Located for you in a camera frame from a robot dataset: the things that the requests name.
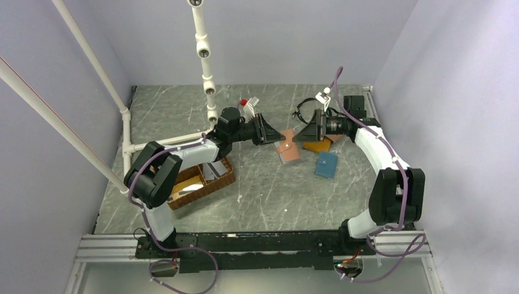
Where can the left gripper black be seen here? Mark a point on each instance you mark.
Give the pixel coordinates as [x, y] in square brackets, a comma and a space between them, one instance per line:
[264, 133]

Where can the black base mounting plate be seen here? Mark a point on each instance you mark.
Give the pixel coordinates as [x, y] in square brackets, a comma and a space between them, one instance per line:
[317, 249]

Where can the aluminium rail frame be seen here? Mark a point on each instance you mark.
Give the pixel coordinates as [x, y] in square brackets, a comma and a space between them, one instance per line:
[121, 248]

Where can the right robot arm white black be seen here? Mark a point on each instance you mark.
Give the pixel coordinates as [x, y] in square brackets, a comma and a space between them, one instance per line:
[398, 194]

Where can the mustard yellow card holder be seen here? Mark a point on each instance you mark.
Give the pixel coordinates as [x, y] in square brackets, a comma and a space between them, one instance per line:
[317, 147]

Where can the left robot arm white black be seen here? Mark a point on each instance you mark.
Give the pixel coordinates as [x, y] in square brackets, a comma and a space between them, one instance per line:
[153, 174]

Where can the grey card in basket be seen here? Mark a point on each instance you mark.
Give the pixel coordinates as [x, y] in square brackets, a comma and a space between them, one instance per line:
[213, 170]

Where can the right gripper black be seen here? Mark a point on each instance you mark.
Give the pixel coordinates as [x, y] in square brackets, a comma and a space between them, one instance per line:
[313, 131]

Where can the blue card holder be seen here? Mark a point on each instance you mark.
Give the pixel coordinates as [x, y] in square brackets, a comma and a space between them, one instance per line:
[326, 165]

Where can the brown wicker basket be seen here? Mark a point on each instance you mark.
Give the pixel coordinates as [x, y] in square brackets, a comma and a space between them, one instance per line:
[196, 174]

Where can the gold card in basket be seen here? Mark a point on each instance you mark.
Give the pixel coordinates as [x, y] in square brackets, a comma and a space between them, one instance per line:
[184, 188]

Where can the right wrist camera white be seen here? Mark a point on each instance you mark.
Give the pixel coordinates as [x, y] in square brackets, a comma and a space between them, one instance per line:
[323, 97]

